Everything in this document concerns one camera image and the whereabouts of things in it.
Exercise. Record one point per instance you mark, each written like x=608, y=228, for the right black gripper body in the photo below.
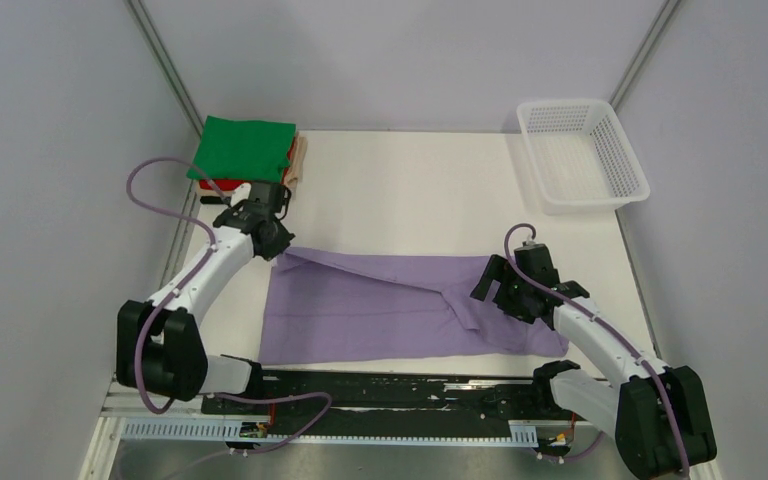
x=511, y=296

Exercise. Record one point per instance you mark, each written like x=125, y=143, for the lavender t shirt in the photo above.
x=325, y=307

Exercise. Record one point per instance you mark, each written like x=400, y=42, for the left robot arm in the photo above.
x=159, y=348

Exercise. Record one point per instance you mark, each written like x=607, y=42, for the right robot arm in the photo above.
x=657, y=415

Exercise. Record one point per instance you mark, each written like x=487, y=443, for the beige folded t shirt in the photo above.
x=296, y=169

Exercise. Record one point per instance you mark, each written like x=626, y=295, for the red folded t shirt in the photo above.
x=229, y=185

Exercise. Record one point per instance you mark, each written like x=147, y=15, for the black folded t shirt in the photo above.
x=211, y=200

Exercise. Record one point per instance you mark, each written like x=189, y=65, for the green folded t shirt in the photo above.
x=244, y=149

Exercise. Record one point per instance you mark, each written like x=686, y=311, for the white plastic basket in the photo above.
x=580, y=157

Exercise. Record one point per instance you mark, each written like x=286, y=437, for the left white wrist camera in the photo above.
x=241, y=193

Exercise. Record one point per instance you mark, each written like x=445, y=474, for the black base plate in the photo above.
x=402, y=406

